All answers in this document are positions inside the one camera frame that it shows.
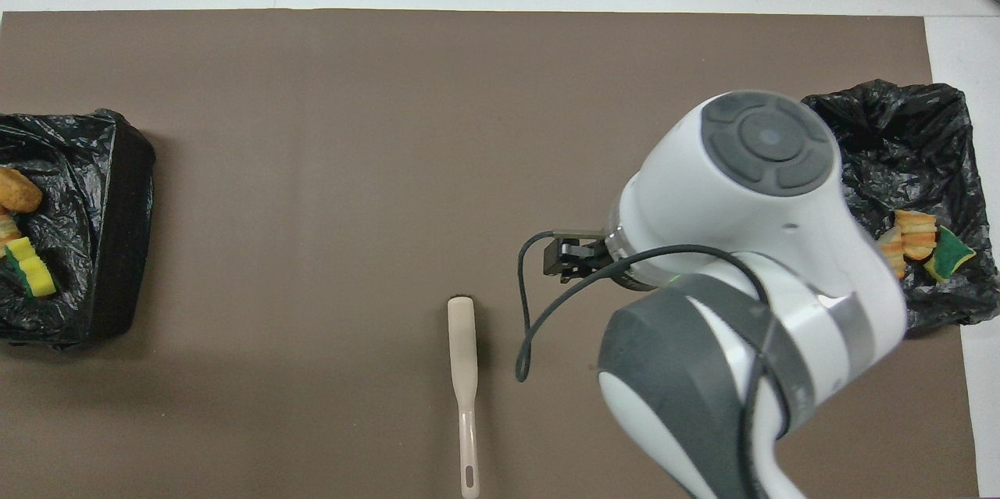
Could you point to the beige hand brush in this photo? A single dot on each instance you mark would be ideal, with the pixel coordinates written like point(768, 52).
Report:
point(462, 343)

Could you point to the small yellow green sponge piece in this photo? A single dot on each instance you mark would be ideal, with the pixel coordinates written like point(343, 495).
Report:
point(949, 255)

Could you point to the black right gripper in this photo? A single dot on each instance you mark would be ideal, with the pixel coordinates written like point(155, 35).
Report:
point(601, 257)

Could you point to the bread piece with pale side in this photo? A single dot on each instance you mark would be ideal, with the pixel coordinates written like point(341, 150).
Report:
point(893, 257)

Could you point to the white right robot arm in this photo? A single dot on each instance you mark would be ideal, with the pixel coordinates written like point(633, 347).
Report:
point(742, 194)

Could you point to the bin with black bag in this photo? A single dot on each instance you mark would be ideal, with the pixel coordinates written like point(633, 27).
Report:
point(86, 171)
point(922, 147)

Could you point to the brown bread roll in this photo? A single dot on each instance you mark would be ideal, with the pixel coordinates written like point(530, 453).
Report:
point(17, 190)

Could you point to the brown table mat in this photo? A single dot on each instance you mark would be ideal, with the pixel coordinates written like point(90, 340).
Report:
point(312, 171)

